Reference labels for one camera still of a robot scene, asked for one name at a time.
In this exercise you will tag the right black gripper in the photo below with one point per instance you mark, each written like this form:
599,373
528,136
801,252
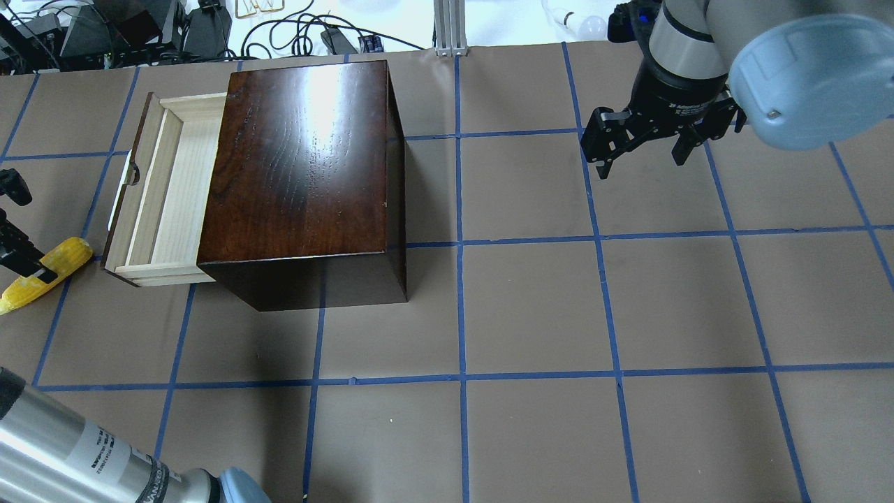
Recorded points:
676,96

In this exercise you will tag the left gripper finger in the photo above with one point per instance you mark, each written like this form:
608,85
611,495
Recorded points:
20,255
14,187

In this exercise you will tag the yellow corn cob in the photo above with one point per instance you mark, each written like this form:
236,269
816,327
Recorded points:
57,265

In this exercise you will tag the wooden drawer with white handle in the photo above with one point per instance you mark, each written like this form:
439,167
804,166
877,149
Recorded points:
155,226

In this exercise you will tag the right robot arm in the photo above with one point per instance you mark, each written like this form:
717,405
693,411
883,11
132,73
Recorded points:
801,73

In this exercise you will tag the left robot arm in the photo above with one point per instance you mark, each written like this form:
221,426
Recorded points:
52,454

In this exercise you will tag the white light bulb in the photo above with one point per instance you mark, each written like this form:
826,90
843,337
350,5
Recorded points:
576,25

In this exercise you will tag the black electronics box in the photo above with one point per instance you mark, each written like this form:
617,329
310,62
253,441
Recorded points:
124,27

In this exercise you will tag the black power adapter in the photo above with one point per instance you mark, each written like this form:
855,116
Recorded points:
207,31

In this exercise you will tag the dark wooden cabinet box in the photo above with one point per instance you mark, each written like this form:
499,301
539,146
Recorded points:
306,207

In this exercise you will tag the aluminium frame post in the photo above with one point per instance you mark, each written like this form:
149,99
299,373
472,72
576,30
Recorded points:
450,39

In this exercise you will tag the gold wire rack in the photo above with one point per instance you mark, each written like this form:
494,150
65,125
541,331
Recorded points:
249,8

